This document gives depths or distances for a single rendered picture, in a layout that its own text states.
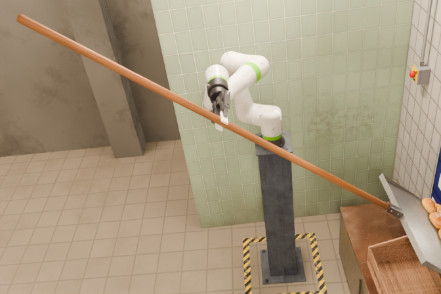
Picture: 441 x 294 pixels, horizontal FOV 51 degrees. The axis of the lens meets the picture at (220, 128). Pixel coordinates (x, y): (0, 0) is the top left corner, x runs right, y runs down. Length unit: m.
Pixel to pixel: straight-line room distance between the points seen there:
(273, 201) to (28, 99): 3.00
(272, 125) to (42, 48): 2.74
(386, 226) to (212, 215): 1.44
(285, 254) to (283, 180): 0.72
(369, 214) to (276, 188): 0.69
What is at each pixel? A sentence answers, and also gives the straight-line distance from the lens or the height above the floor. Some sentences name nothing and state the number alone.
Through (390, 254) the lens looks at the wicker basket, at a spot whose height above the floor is 0.64.
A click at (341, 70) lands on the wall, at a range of 3.25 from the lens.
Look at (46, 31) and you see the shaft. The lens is 1.66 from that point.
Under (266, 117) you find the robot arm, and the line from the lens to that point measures 2.70.
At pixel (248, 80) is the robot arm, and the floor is 1.81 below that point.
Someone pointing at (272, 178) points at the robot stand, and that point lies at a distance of 2.93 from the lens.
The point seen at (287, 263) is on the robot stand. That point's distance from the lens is 3.56.
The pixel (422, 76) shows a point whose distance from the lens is 3.03.
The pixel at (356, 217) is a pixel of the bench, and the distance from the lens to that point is 3.28.
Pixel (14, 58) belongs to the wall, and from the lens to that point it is 4.95.
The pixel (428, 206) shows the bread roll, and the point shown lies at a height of 1.12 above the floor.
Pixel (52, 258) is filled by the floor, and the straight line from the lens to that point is 4.29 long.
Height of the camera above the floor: 2.97
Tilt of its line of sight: 35 degrees down
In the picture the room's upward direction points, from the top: 9 degrees counter-clockwise
